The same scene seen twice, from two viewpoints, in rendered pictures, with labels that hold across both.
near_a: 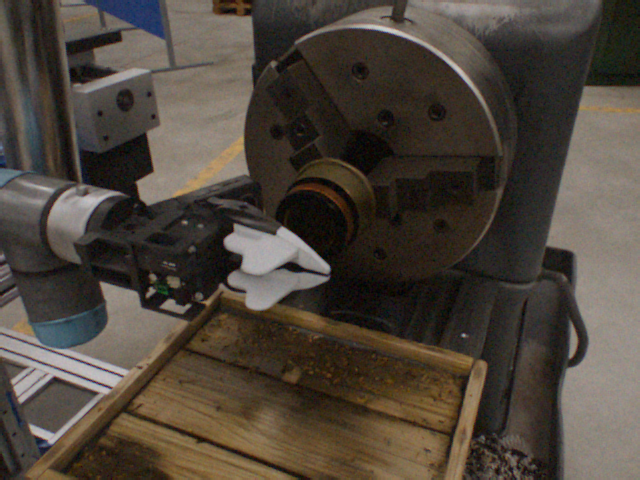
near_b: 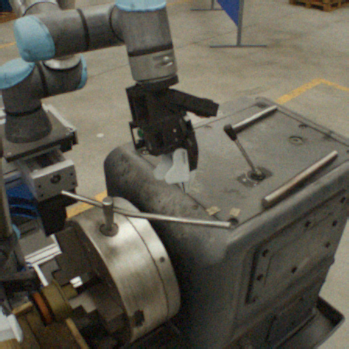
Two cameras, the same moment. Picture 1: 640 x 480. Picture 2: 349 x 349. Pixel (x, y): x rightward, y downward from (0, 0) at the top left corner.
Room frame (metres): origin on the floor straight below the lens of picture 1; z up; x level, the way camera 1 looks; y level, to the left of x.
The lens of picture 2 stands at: (0.18, -0.48, 1.81)
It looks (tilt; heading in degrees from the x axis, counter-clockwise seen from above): 37 degrees down; 30
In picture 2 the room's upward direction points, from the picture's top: straight up
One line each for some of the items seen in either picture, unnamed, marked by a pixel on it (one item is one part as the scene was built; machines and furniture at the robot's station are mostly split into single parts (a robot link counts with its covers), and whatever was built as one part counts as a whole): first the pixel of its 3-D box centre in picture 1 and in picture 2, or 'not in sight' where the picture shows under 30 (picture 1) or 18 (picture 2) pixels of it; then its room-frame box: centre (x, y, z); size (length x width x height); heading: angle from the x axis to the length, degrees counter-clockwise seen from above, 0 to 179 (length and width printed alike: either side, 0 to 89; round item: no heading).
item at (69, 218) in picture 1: (98, 225); not in sight; (0.45, 0.22, 1.08); 0.08 x 0.05 x 0.08; 157
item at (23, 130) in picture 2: not in sight; (26, 118); (0.89, 0.49, 1.21); 0.15 x 0.15 x 0.10
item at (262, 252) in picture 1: (270, 257); (1, 325); (0.38, 0.05, 1.09); 0.09 x 0.06 x 0.03; 67
